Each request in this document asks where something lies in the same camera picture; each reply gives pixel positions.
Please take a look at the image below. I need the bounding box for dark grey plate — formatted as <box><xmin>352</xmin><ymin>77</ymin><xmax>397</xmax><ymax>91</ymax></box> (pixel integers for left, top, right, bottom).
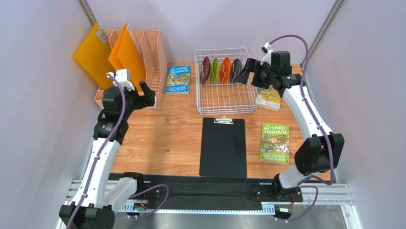
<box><xmin>229</xmin><ymin>59</ymin><xmax>243</xmax><ymax>83</ymax></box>

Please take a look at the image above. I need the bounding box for orange plate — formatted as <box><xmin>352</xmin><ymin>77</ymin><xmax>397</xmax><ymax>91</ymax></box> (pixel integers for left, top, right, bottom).
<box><xmin>220</xmin><ymin>57</ymin><xmax>232</xmax><ymax>84</ymax></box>

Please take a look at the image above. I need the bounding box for green plate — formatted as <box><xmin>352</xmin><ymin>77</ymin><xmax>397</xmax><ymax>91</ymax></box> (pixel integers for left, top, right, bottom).
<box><xmin>210</xmin><ymin>57</ymin><xmax>220</xmax><ymax>84</ymax></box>

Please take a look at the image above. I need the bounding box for white wire dish rack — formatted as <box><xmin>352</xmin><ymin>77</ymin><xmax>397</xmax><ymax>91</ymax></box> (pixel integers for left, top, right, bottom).
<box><xmin>194</xmin><ymin>47</ymin><xmax>258</xmax><ymax>115</ymax></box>

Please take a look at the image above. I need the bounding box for red floral plate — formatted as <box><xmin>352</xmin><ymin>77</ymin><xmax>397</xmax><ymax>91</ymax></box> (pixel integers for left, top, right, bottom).
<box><xmin>200</xmin><ymin>56</ymin><xmax>211</xmax><ymax>85</ymax></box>

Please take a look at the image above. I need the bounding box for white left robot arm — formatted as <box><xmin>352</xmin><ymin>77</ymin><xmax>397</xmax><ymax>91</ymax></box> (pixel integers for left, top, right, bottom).
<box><xmin>59</xmin><ymin>82</ymin><xmax>156</xmax><ymax>229</ymax></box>

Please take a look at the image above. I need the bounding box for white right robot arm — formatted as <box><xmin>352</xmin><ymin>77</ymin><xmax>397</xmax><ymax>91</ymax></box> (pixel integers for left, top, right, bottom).
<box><xmin>235</xmin><ymin>51</ymin><xmax>345</xmax><ymax>200</ymax></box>

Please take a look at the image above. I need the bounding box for yellow treehouse book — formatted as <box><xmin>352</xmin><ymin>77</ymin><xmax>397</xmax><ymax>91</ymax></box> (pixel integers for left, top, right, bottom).
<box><xmin>256</xmin><ymin>86</ymin><xmax>281</xmax><ymax>111</ymax></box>

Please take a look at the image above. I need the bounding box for blue treehouse book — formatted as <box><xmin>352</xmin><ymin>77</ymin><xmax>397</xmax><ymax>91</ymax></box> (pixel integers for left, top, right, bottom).
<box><xmin>165</xmin><ymin>65</ymin><xmax>191</xmax><ymax>94</ymax></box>

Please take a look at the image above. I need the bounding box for orange plastic folder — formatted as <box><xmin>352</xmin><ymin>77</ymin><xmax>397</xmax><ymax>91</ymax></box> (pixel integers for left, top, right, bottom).
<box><xmin>108</xmin><ymin>23</ymin><xmax>146</xmax><ymax>91</ymax></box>

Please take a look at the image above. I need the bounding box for pink desk file organizer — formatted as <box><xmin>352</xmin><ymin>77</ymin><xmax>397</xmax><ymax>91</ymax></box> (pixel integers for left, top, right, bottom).
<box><xmin>93</xmin><ymin>28</ymin><xmax>168</xmax><ymax>112</ymax></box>

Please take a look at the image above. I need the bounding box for green treehouse book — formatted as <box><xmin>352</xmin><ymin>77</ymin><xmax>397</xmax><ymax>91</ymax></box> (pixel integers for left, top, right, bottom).
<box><xmin>260</xmin><ymin>122</ymin><xmax>290</xmax><ymax>166</ymax></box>

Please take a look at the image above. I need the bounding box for yellow plastic folder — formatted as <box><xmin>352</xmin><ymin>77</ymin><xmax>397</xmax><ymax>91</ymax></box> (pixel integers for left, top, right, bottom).
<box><xmin>74</xmin><ymin>23</ymin><xmax>115</xmax><ymax>90</ymax></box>

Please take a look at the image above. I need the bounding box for black clipboard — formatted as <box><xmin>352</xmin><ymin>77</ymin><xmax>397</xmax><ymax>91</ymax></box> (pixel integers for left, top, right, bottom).
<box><xmin>199</xmin><ymin>117</ymin><xmax>247</xmax><ymax>179</ymax></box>

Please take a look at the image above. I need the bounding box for black base mat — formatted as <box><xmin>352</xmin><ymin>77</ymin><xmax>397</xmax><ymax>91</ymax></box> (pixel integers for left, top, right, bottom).
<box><xmin>108</xmin><ymin>172</ymin><xmax>304</xmax><ymax>211</ymax></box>

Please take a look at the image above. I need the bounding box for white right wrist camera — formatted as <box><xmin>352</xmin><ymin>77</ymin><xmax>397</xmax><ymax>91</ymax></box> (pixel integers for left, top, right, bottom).
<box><xmin>261</xmin><ymin>42</ymin><xmax>274</xmax><ymax>65</ymax></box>

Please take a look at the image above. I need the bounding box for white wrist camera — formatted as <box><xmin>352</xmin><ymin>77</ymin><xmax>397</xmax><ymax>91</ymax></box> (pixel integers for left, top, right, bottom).
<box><xmin>261</xmin><ymin>42</ymin><xmax>274</xmax><ymax>65</ymax></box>
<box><xmin>106</xmin><ymin>69</ymin><xmax>136</xmax><ymax>91</ymax></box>

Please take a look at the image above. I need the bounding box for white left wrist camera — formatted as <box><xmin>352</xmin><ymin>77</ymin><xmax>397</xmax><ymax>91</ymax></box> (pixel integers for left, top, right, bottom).
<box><xmin>106</xmin><ymin>69</ymin><xmax>136</xmax><ymax>91</ymax></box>

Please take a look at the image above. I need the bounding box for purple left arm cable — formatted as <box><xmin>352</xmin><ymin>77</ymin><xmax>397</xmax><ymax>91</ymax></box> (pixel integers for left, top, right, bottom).
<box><xmin>65</xmin><ymin>72</ymin><xmax>170</xmax><ymax>229</ymax></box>

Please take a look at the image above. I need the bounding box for aluminium frame rail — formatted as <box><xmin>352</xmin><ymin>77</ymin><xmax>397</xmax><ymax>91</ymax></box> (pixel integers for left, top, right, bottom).
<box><xmin>65</xmin><ymin>179</ymin><xmax>355</xmax><ymax>215</ymax></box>

